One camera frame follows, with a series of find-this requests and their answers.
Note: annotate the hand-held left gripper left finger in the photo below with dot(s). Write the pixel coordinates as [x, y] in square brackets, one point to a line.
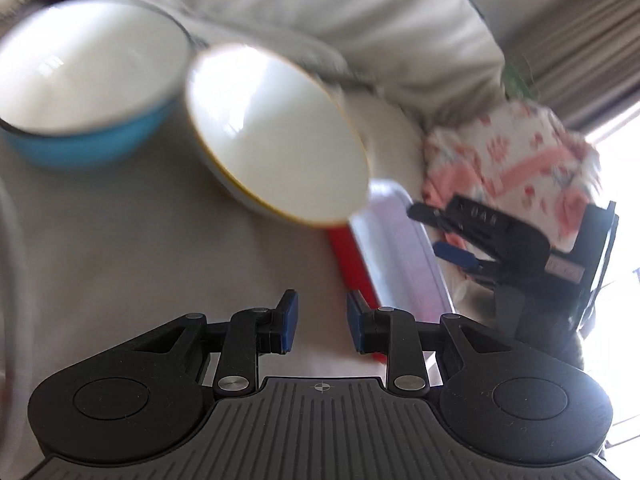
[289, 321]

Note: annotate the red rectangular dish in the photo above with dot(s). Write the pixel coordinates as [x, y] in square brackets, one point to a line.
[400, 260]

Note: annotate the small green item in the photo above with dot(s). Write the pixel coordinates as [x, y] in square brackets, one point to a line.
[520, 80]

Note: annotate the grey curtain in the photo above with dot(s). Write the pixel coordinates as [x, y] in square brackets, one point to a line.
[590, 35]

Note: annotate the beige blanket with dark trim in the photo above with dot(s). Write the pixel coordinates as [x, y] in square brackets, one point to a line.
[325, 10]

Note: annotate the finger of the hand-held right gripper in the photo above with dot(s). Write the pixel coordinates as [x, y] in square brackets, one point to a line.
[490, 230]
[455, 254]

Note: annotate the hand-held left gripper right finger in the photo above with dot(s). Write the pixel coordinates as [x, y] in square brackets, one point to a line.
[356, 321]

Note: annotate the blue bowl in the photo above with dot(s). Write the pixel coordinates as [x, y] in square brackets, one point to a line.
[90, 75]

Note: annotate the yellow-rimmed white bowl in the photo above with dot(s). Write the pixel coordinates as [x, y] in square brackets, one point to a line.
[270, 130]

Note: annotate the pink patterned cloth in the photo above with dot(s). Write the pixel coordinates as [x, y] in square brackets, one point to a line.
[500, 160]

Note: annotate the beige bed sheet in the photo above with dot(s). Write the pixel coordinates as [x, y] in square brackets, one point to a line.
[150, 240]

